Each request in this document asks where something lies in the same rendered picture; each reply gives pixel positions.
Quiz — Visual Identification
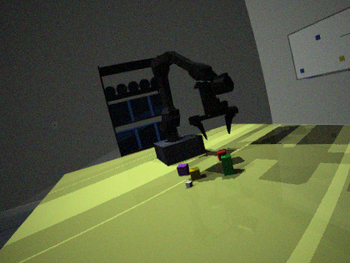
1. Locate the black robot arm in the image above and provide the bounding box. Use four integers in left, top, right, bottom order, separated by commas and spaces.
151, 51, 234, 142

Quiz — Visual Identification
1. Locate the purple block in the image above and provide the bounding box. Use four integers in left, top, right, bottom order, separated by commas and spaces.
177, 163, 189, 176

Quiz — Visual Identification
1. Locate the yellow block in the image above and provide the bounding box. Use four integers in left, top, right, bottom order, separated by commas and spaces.
189, 167, 202, 181

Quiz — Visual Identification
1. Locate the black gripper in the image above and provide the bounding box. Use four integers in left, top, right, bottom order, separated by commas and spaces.
188, 96, 238, 140

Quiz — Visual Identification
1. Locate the green block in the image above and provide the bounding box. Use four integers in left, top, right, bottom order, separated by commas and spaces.
223, 166, 234, 176
221, 153, 233, 167

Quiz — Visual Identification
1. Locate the small white cube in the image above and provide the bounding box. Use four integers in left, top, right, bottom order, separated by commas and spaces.
186, 181, 193, 188

